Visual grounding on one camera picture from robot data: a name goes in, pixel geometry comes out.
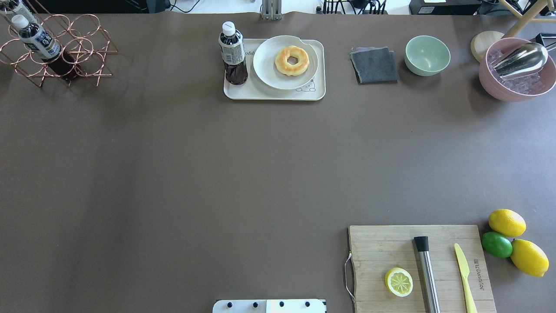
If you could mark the white round plate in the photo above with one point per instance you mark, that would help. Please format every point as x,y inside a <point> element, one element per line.
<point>265,68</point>

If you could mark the glazed ring donut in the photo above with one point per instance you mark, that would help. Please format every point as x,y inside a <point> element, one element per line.
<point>292,61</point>

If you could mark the cream rabbit tray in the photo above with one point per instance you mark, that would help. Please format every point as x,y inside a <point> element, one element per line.
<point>256,89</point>

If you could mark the dark tea bottle on tray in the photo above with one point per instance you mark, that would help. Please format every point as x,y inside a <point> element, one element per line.
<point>232,49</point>

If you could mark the grey folded cloth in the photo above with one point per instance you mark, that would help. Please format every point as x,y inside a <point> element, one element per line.
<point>374,64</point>

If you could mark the wooden cutting board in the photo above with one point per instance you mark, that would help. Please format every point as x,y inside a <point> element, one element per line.
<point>377,249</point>

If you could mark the steel muddler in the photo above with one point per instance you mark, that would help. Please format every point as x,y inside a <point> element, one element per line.
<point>427,274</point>

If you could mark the half lemon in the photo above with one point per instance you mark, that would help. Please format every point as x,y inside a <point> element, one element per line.
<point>399,282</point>

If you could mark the mint green bowl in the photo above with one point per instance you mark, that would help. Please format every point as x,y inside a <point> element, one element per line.
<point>426,55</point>

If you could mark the yellow plastic knife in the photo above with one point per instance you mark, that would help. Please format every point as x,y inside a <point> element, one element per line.
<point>464,273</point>

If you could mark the wooden mug tree stand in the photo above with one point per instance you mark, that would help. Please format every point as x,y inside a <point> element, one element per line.
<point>482,41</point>

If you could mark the green lime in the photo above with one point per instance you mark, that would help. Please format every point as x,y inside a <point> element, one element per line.
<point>496,244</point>

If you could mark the yellow lemon far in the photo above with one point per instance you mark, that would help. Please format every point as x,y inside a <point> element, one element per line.
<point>507,222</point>

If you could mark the yellow lemon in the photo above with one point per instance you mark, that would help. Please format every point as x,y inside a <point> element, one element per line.
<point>529,258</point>
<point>507,222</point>

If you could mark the pink bowl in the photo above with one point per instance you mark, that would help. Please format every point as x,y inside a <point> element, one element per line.
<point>517,89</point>

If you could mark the bottle in rack upper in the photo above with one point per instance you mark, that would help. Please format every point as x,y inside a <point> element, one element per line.
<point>50,51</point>

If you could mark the bottle in rack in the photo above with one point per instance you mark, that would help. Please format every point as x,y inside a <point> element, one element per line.
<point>10,8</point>
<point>50,51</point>

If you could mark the yellow lemon near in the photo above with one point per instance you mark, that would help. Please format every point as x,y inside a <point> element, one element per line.
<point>529,258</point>

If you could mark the metal ice scoop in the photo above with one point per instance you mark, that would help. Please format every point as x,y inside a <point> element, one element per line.
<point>527,59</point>

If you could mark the bottle in rack lower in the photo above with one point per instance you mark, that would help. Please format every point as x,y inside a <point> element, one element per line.
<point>10,8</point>

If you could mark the aluminium frame post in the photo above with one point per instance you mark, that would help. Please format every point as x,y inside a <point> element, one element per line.
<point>271,9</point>

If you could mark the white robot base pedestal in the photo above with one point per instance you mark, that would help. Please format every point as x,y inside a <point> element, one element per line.
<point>270,306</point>

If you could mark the copper wire bottle rack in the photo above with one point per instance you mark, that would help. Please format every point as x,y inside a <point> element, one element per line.
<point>82,45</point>

